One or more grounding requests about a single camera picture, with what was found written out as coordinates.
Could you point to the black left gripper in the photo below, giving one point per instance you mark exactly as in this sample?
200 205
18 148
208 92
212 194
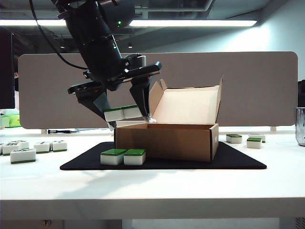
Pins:
143 70

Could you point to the green white mahjong tile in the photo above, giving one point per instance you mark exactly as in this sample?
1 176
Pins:
1 148
59 146
114 115
110 158
134 158
43 147
132 112
234 139
22 156
261 136
254 143
9 149
23 143

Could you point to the brown cardboard box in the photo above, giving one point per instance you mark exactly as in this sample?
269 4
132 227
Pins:
166 143

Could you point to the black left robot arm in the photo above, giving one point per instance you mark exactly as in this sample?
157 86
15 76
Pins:
95 43

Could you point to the black screwdriver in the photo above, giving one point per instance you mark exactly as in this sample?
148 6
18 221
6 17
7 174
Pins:
59 131

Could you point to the white divider foot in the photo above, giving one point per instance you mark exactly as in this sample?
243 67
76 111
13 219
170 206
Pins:
43 131
273 129

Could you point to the long ceiling light strip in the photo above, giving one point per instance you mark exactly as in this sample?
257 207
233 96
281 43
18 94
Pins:
190 23

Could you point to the green white packaging bag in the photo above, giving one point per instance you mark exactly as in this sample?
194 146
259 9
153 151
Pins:
10 121

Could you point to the black monitor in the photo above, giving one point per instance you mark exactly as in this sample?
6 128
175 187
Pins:
6 71

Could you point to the black rectangular mat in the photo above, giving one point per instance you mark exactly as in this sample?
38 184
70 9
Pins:
226 159

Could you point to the grey desk divider panel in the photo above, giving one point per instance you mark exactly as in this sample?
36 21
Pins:
250 83

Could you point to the round drawer lock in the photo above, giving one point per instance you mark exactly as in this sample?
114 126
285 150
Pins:
46 222

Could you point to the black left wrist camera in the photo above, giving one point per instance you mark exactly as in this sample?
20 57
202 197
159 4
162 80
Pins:
133 62

